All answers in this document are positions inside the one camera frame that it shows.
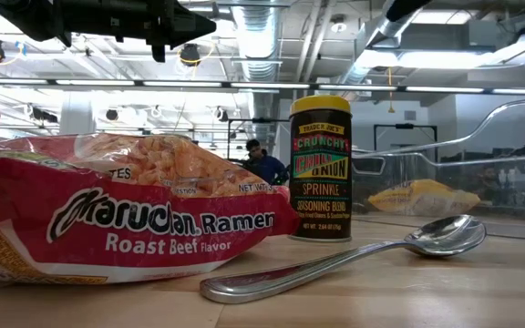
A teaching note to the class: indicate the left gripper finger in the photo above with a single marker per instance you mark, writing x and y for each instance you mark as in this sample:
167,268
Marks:
187,33
187,18

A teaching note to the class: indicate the yellow lid seasoning jar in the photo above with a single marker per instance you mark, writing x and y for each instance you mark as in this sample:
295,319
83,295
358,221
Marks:
321,182

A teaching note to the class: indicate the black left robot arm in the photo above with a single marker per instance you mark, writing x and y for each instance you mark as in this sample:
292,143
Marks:
25,18

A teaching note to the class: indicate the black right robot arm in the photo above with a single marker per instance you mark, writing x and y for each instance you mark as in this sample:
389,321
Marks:
404,8

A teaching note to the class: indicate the long ceiling light strip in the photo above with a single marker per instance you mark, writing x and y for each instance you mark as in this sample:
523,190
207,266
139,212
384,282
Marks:
267,85

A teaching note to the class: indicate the person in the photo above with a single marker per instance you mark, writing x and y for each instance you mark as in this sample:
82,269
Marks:
264,166

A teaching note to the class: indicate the roast beef ramen packet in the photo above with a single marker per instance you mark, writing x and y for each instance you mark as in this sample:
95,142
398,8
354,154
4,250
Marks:
130,237

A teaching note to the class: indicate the yellow noodle packet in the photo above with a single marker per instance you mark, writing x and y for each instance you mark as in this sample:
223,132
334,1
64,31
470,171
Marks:
426,198

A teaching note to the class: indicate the shiny silver spoon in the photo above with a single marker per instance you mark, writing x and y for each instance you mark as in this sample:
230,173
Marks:
445,234

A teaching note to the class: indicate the clear plastic container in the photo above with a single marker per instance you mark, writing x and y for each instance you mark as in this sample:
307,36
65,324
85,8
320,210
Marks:
517,196

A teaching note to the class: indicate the large ribbed silver duct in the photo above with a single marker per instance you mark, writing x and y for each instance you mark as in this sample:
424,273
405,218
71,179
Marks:
258,45

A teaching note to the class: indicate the slim silver duct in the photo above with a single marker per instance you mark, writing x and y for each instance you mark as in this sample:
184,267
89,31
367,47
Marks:
363,54

